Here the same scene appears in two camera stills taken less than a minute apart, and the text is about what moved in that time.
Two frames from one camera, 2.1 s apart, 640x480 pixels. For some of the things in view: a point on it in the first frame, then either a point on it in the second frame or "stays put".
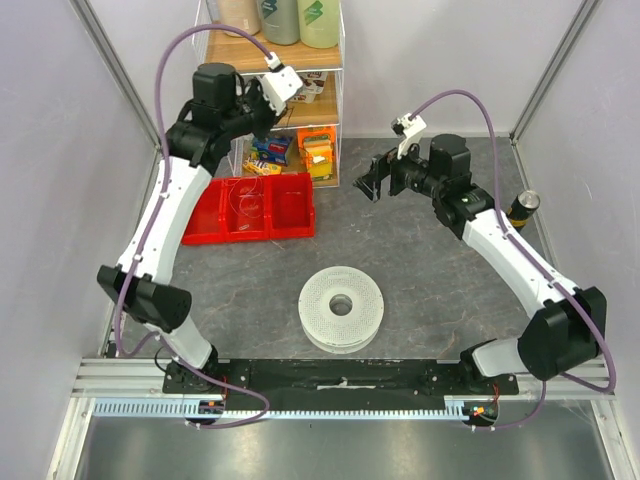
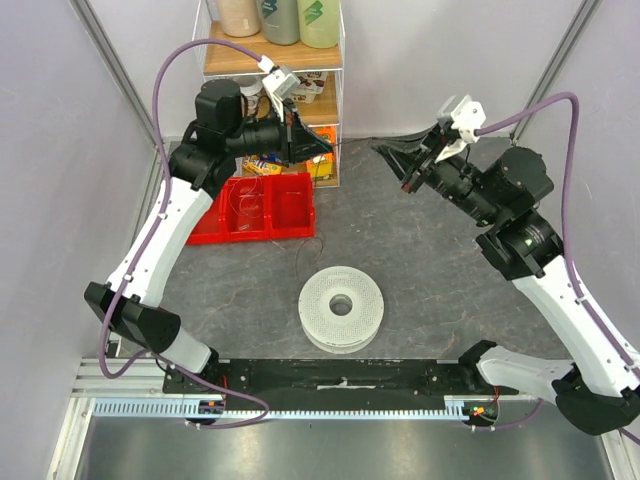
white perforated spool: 340,309 stays put
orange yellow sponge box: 317,149 stays put
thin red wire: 245,196 stays put
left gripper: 257,92 -> 301,141
